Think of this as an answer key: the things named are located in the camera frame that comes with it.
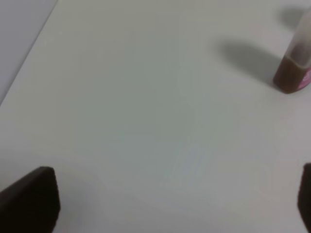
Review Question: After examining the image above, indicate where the clear bottle with brown drink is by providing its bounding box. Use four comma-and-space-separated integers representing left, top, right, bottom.
273, 8, 311, 94

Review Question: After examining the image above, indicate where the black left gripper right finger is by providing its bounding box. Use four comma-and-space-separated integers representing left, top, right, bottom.
297, 163, 311, 233

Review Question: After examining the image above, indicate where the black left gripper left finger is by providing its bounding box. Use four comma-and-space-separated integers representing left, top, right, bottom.
0, 166, 60, 233

